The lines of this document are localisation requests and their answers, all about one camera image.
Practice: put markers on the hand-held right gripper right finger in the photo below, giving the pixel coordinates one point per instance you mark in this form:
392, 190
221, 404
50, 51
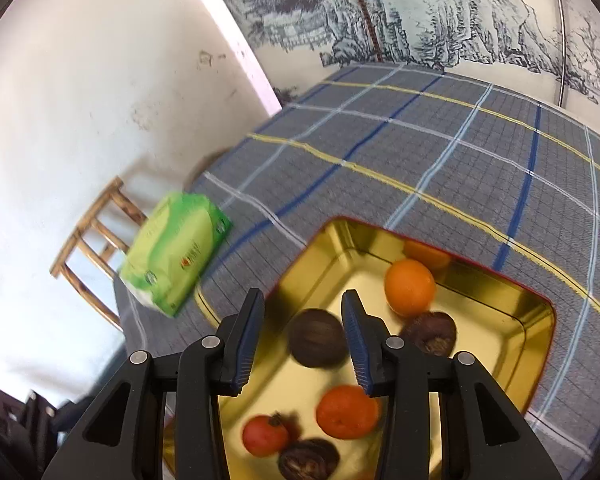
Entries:
355, 340

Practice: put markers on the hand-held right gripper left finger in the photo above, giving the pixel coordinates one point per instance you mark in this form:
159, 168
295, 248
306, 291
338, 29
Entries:
247, 340

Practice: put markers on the dark brown round fruit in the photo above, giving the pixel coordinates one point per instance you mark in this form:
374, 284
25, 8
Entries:
308, 460
315, 338

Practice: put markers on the orange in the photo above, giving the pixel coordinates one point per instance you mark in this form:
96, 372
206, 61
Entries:
410, 287
347, 411

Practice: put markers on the small dark brown fruit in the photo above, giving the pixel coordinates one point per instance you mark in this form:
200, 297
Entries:
428, 334

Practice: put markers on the red tomato with stem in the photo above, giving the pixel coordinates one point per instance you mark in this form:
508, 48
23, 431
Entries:
264, 436

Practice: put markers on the red tin box gold inside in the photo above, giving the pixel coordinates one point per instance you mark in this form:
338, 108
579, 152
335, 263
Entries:
480, 310

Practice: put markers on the green tissue pack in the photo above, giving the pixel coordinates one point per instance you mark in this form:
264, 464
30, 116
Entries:
175, 255

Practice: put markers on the plaid grey bedsheet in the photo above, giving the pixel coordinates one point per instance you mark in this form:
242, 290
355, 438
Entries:
405, 160

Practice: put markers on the wooden stool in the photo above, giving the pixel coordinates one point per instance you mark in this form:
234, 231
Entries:
62, 260

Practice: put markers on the landscape painting wall mural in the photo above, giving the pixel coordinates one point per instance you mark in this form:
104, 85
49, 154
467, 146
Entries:
430, 10

